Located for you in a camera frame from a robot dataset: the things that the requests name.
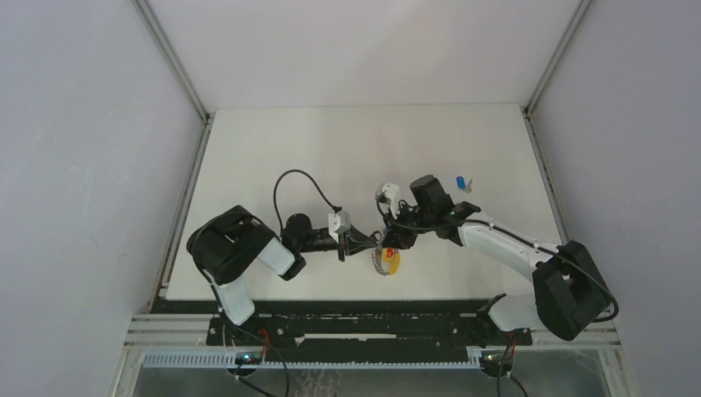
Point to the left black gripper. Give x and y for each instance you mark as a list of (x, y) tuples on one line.
[(356, 235)]

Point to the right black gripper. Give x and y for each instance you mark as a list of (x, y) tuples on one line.
[(398, 239)]

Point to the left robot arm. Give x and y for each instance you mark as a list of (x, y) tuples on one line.
[(223, 249)]

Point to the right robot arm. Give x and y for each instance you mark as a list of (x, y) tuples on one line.
[(568, 291)]

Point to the blue tagged key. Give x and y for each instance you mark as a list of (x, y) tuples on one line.
[(464, 184)]

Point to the right green circuit board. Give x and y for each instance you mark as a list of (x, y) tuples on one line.
[(496, 365)]

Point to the green circuit board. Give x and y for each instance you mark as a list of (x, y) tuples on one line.
[(248, 358), (496, 365)]

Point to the left green circuit board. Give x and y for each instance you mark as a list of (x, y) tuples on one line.
[(248, 358)]

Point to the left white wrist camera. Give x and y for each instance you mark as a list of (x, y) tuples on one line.
[(338, 224)]

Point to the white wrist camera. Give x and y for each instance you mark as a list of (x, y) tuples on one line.
[(389, 194), (338, 224)]

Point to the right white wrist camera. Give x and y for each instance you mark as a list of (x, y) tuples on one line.
[(389, 194)]

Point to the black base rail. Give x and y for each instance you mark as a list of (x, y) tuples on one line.
[(384, 330)]

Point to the white slotted cable duct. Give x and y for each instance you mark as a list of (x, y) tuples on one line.
[(220, 360)]

